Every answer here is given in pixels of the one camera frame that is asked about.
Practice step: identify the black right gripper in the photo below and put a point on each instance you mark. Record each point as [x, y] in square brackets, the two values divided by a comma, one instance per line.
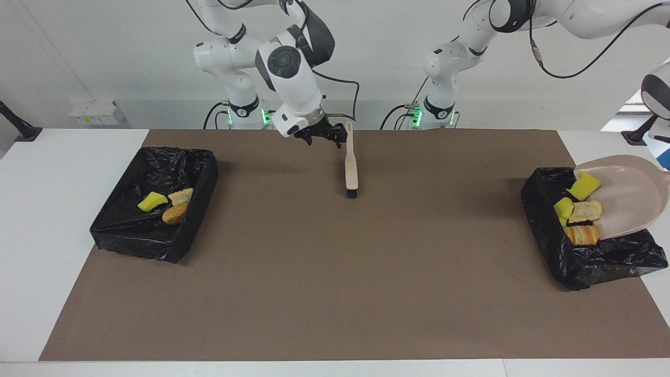
[322, 128]

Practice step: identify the beige hand brush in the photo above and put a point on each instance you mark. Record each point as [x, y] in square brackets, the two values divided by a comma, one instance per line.
[351, 167]

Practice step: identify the beige foam rock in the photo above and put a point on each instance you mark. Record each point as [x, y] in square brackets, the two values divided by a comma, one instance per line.
[181, 196]
[582, 234]
[585, 211]

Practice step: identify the brown cork-like chunk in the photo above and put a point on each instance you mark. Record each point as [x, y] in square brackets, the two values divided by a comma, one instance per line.
[174, 213]

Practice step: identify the yellow sponge piece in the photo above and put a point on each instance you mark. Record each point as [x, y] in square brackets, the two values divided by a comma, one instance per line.
[585, 186]
[564, 208]
[152, 201]

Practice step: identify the beige plastic dustpan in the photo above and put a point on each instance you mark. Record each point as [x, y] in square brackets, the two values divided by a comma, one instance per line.
[628, 196]

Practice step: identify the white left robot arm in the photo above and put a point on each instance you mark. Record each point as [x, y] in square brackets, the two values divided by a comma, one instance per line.
[445, 63]

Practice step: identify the black bag lined bin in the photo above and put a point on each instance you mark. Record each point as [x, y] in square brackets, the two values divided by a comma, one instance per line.
[602, 262]
[131, 241]

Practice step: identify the large brown table mat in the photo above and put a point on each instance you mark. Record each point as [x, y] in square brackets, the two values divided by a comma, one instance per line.
[340, 288]

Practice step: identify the white box with yellow labels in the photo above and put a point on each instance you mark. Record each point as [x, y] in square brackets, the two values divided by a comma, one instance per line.
[97, 112]

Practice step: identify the black camera stand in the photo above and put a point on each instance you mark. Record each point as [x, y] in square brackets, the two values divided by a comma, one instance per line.
[636, 137]
[23, 132]

